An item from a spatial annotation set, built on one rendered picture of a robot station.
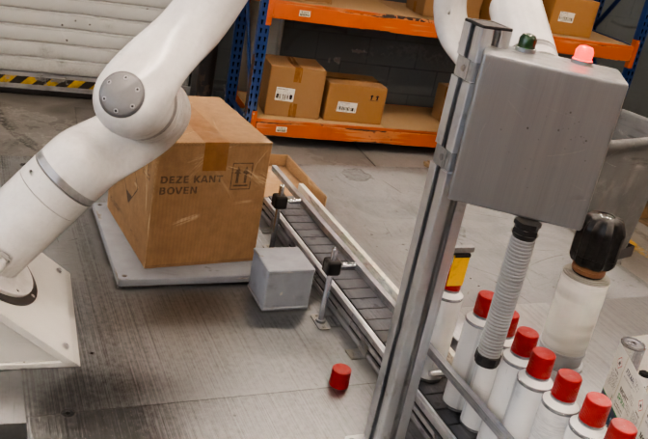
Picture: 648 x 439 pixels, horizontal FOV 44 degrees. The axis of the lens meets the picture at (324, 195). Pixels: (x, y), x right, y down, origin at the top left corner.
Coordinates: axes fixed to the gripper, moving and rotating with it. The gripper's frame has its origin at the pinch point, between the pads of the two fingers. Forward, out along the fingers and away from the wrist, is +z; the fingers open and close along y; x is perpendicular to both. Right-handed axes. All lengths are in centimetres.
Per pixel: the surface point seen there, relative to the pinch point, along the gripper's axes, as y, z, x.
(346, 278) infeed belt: -14, -15, 62
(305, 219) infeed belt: -20, -39, 76
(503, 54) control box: -14.4, 0.3, -16.8
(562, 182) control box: -5.0, 11.5, -7.8
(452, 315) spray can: -4.4, 8.3, 32.6
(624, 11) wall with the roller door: 292, -425, 291
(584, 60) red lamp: -3.5, -0.9, -16.6
